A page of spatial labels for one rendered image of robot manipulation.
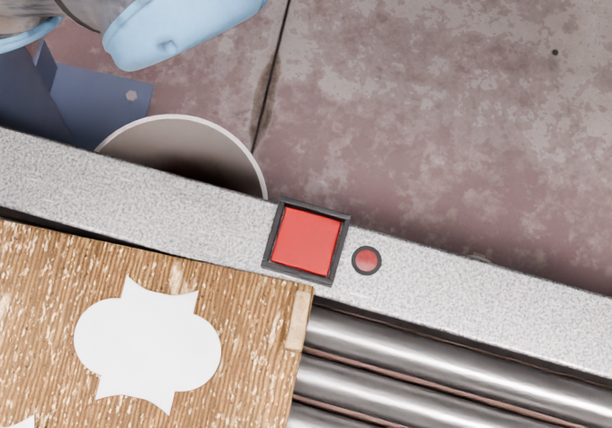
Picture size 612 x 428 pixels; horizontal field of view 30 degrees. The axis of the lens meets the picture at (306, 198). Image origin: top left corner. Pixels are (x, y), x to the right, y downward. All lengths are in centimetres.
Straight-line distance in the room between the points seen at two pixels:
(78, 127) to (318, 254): 109
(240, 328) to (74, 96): 114
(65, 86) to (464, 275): 120
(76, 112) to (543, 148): 89
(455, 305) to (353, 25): 116
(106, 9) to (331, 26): 154
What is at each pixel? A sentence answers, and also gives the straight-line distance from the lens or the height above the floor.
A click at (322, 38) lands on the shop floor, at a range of 225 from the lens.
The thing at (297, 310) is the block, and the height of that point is 96.
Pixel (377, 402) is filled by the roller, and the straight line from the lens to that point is 116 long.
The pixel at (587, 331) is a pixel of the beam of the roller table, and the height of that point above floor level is 92.
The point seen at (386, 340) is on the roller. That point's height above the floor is 92.
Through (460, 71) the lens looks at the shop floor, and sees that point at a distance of 225.
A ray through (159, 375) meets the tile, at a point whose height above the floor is 94.
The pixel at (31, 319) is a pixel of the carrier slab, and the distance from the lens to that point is 117.
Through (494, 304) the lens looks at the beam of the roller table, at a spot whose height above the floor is 91.
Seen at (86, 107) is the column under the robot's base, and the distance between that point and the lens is 220.
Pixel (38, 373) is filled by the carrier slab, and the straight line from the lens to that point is 116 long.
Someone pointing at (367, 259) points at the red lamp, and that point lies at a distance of 118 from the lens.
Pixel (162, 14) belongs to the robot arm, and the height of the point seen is 142.
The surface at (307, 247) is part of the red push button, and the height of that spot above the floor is 93.
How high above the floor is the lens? 207
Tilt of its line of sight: 75 degrees down
